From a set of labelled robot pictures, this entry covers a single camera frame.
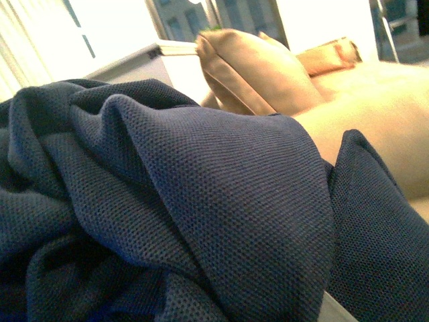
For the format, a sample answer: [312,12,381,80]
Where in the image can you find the dark navy mesh garment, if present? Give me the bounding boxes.
[1,80,428,321]

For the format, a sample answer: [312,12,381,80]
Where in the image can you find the tan sofa cushion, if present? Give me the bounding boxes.
[196,29,325,116]

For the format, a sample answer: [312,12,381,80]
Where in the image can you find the orange-tan far cushion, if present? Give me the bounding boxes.
[296,37,362,77]

